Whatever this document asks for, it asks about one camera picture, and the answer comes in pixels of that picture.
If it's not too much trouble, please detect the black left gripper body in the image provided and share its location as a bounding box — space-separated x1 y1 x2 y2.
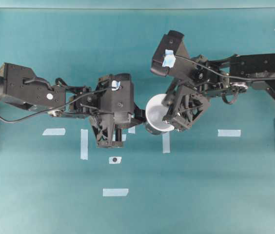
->
69 86 127 148

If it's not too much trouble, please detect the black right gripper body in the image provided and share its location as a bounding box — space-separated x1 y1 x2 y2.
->
166 55 246 132

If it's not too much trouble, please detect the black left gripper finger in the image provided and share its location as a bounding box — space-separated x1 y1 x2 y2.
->
130 108 145 127

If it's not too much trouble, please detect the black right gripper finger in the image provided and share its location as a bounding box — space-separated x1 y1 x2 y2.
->
162 92 176 122

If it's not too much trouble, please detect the white cup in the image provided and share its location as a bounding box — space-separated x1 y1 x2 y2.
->
145 94 175 132

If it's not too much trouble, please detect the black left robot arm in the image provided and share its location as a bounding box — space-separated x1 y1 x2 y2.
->
0 63 146 148

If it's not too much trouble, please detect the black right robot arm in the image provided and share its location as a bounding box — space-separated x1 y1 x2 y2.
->
162 54 275 132

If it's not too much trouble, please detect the blue vertical tape beside holder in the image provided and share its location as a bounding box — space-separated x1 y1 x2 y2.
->
128 126 136 134

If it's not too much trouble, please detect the blue vertical tape under cup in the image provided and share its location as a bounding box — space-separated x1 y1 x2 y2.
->
162 132 171 154

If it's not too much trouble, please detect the blue vertical tape strip left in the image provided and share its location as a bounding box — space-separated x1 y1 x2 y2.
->
80 129 88 160

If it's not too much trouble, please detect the tape square with black dot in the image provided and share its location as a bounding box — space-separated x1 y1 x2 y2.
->
109 156 122 164

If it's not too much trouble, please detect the blue tape strip right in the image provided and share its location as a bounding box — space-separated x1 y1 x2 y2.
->
217 129 241 137

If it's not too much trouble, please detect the blue tape strip far left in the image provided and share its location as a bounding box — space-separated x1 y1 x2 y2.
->
42 128 66 136

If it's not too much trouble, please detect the blue tape strip bottom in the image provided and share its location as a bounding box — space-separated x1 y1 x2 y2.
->
102 188 129 197

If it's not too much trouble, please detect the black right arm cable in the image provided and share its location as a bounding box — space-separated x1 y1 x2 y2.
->
175 55 275 80

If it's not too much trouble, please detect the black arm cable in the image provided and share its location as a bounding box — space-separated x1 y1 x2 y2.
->
175 55 275 80
0 86 118 124

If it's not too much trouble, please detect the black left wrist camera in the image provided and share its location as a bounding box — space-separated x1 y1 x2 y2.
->
98 73 135 129

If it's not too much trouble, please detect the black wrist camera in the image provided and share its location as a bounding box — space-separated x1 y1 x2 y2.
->
98 73 135 129
151 30 195 80

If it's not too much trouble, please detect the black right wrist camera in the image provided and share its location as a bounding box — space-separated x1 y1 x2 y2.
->
151 30 195 80

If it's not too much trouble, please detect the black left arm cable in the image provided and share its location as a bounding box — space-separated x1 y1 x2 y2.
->
0 86 118 124

